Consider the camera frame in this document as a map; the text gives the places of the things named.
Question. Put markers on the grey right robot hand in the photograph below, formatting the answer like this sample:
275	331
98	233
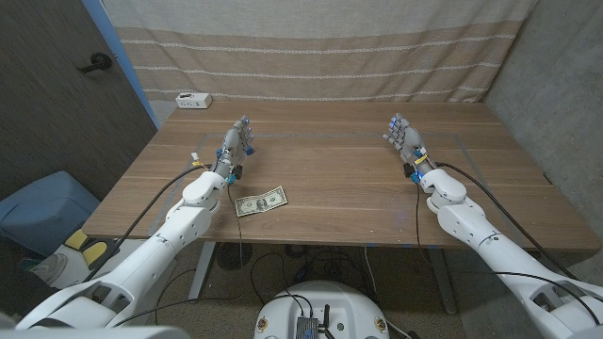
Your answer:
409	139

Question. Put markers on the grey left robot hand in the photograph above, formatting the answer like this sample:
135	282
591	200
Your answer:
232	141

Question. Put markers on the one dollar bill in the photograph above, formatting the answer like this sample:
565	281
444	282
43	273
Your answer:
260	202

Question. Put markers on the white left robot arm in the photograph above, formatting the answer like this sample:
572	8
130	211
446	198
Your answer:
160	240

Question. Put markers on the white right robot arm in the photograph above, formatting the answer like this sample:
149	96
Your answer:
480	230

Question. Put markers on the white power strip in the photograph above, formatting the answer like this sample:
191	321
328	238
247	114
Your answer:
193	100

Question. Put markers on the black round floor fan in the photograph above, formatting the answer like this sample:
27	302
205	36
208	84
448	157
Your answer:
234	256

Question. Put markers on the beige striped curtain backdrop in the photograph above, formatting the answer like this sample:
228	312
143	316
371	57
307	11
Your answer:
320	52

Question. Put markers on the white table leg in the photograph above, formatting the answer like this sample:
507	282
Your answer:
202	273

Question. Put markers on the grey table leg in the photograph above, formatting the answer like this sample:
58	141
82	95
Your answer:
443	282

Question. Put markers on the black pedal with yellow pads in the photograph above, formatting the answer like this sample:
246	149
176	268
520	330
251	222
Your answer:
94	252

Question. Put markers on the white robot torso base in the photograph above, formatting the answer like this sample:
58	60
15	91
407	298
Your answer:
348	306

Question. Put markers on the grey electronics box on torso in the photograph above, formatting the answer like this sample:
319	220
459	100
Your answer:
306	327

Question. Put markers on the blue plastic storage bin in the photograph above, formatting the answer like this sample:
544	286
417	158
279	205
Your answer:
42	212

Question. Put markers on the grey sneaker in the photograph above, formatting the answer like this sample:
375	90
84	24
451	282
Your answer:
49	269

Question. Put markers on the person's dark trouser leg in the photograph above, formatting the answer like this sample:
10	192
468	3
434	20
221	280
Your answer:
19	282

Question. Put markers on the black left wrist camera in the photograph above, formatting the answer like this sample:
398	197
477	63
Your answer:
238	172

